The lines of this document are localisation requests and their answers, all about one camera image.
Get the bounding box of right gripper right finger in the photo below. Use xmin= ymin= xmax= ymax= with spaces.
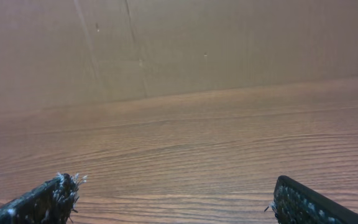
xmin=267 ymin=175 xmax=358 ymax=224

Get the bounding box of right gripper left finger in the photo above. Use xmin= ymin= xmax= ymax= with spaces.
xmin=0 ymin=173 xmax=87 ymax=224

